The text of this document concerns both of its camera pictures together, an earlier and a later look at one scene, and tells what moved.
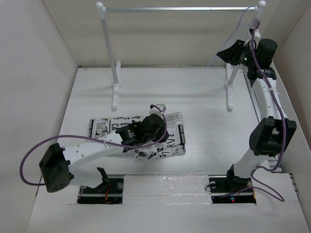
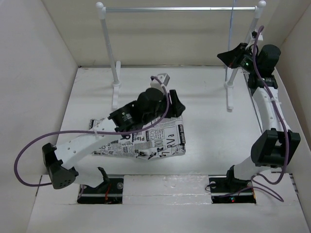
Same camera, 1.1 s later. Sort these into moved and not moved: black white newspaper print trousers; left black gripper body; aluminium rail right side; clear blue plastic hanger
Moved: clear blue plastic hanger; left black gripper body
Not moved: black white newspaper print trousers; aluminium rail right side
